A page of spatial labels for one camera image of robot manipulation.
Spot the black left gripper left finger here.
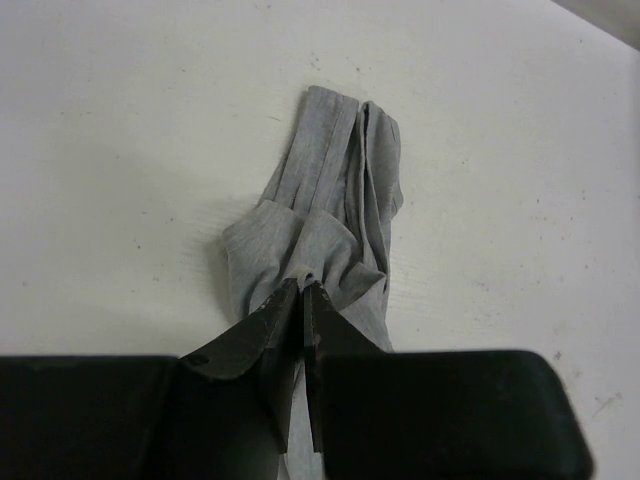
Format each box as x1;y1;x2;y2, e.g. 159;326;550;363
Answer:
177;279;299;479

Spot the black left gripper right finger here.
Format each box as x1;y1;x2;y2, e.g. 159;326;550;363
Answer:
302;282;383;453

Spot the grey tank top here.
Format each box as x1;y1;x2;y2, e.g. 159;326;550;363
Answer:
219;85;405;480

